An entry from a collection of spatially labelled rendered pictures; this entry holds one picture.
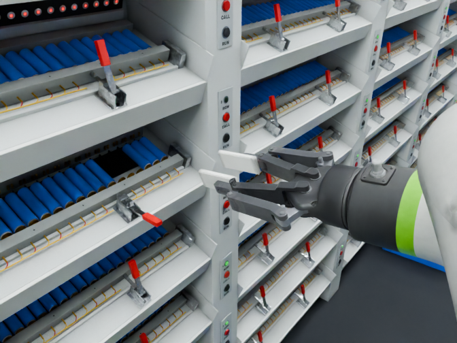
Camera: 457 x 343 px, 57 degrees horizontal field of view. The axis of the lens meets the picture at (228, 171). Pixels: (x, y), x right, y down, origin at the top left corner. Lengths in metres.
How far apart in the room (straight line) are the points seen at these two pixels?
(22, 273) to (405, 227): 0.50
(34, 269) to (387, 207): 0.48
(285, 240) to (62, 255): 0.77
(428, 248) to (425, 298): 1.55
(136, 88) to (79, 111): 0.11
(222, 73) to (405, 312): 1.39
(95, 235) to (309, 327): 1.20
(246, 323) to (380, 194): 0.92
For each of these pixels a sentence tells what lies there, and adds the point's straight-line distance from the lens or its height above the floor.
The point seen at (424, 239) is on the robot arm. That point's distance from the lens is 0.46.
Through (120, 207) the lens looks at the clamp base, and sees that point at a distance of 0.73.
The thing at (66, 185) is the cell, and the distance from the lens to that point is 0.74.
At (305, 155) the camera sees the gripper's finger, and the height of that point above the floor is 1.06.
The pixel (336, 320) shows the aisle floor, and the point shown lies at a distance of 1.80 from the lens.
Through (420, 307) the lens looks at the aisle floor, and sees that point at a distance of 1.96.
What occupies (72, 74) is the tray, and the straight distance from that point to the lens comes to 0.65.
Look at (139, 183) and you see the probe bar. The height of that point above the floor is 0.94.
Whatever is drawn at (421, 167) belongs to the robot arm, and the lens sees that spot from 0.35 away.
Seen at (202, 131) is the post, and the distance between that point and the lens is 0.79.
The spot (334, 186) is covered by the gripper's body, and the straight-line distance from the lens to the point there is 0.49.
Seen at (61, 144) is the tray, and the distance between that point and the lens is 0.60.
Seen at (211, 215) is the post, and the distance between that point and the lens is 0.87.
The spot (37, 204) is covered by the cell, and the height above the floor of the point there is 0.96.
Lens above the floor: 1.32
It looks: 29 degrees down
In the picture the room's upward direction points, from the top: straight up
